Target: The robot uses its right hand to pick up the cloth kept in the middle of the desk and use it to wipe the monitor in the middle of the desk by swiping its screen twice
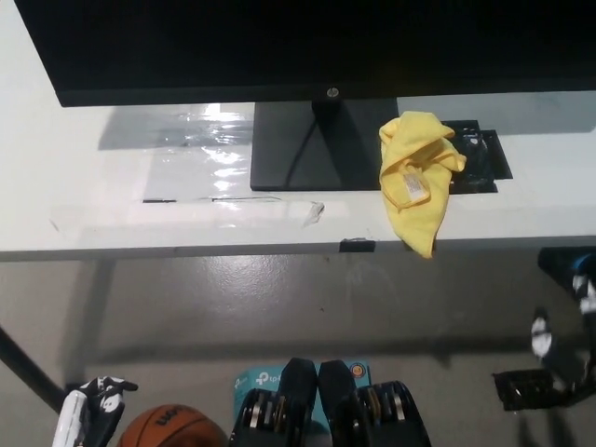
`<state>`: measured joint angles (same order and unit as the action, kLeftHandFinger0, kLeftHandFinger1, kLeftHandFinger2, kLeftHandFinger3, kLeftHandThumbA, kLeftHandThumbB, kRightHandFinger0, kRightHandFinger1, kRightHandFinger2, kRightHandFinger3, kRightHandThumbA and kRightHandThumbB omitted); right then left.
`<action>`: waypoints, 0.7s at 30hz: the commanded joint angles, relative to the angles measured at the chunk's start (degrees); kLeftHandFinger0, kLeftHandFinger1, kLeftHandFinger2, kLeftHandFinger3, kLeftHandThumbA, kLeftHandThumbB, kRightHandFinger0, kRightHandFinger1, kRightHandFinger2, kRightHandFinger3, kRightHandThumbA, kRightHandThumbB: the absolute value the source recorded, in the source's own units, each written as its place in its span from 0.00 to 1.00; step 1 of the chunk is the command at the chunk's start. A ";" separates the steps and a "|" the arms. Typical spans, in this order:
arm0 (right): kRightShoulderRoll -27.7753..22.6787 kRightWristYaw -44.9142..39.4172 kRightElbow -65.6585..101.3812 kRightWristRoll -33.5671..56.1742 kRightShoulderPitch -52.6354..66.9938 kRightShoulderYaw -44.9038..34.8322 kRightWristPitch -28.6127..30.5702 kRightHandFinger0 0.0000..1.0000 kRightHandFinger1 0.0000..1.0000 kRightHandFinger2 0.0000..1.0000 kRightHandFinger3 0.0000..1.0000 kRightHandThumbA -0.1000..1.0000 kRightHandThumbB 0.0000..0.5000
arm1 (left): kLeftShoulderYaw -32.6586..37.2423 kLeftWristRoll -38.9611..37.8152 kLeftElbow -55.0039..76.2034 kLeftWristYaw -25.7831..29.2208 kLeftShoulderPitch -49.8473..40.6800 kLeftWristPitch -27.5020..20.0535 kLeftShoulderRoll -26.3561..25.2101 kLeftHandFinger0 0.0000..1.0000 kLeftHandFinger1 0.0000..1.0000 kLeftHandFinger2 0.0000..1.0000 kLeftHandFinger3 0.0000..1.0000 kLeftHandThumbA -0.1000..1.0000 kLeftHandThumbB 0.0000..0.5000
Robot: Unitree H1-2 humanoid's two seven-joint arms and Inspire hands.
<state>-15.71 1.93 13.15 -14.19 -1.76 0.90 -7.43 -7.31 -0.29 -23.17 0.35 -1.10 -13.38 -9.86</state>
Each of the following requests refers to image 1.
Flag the teal TP-Link box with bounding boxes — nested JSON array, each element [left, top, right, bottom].
[[232, 358, 373, 447]]

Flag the black desk cable grommet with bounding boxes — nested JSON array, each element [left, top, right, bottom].
[[440, 119, 516, 195]]

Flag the yellow microfiber cloth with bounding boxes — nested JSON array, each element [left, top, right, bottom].
[[377, 110, 468, 260]]

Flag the black HP monitor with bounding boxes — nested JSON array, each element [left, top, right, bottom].
[[7, 0, 596, 193]]

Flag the clear plastic film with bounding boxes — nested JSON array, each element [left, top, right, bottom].
[[98, 101, 260, 204]]

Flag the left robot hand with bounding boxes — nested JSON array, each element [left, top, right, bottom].
[[52, 375, 140, 447]]

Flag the black and blue object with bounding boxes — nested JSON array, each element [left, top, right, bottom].
[[538, 246, 596, 286]]

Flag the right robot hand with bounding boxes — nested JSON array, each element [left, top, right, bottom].
[[530, 272, 596, 373]]

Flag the black robot body blocks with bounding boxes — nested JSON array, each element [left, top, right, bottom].
[[226, 357, 435, 447]]

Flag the orange basketball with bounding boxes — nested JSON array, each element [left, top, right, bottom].
[[118, 403, 229, 447]]

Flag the black tape piece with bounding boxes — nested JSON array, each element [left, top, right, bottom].
[[339, 237, 377, 255]]

